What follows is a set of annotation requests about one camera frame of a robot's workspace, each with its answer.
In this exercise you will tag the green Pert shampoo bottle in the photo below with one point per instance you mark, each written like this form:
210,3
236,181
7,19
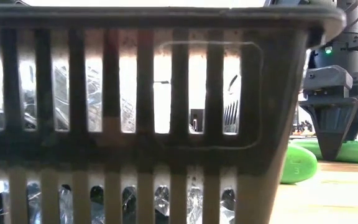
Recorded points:
300,165
353,152

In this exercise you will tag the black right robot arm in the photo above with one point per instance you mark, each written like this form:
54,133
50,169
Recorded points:
343,31

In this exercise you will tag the cluttered work desk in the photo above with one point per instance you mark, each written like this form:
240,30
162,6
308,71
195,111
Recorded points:
303,130

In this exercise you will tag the black plastic basket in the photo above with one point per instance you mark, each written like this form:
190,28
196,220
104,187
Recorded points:
259,93

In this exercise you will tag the clear bag with black mesh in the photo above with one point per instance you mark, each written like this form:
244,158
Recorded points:
162,202

